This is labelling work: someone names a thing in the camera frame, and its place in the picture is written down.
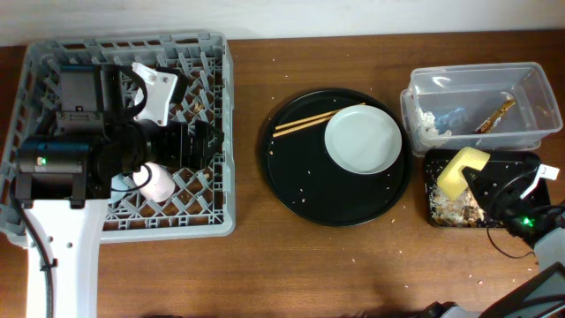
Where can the pink plastic cup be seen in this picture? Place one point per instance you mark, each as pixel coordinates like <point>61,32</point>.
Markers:
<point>161,185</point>

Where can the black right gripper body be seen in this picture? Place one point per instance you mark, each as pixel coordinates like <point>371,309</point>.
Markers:
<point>506,204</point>

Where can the yellow bowl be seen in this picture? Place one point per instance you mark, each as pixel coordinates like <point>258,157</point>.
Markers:
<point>451,181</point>

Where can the white round plate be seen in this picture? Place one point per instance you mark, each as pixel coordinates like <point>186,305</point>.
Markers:
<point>363,139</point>

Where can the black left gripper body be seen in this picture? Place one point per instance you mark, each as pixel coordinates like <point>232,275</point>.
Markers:
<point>167,147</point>

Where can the clear plastic waste bin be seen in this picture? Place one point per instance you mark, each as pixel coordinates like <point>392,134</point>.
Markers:
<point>462,97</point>

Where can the crumpled white tissue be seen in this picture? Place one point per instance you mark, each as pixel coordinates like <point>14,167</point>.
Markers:
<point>427,128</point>

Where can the peanut shell food scraps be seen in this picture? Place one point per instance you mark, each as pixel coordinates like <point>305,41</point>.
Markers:
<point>462,212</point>

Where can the black rectangular waste bin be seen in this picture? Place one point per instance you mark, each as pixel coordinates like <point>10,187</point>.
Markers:
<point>436,161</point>

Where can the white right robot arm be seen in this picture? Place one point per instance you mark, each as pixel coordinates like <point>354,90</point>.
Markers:
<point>541,293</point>

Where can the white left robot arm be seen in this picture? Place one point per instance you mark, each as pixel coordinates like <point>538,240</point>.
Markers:
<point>61,192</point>

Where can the grey dishwasher rack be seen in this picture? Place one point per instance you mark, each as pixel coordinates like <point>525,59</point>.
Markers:
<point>203,202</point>

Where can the light blue cup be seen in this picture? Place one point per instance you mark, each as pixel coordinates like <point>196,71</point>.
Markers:
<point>118,189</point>

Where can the round black tray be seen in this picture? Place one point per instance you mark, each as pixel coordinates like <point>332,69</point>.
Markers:
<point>308,182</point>

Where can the brown snack wrapper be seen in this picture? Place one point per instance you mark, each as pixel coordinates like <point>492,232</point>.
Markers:
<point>490,123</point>

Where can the wooden chopstick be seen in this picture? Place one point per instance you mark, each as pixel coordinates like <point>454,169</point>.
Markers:
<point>301,127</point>
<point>307,120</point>

